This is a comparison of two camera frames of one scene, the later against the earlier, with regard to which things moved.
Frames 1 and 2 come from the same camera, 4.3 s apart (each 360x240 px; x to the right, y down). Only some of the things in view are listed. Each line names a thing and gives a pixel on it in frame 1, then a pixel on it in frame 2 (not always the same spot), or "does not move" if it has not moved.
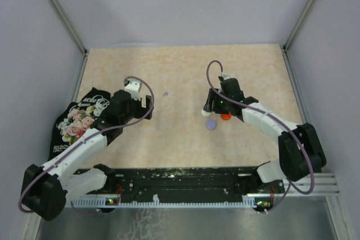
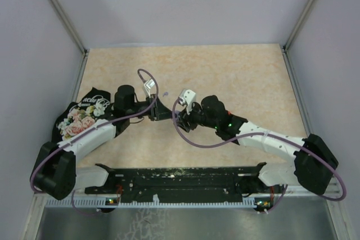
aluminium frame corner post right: x=284 y=48 does not move
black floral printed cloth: x=77 y=120 does not move
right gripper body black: x=217 y=104 → x=198 y=116
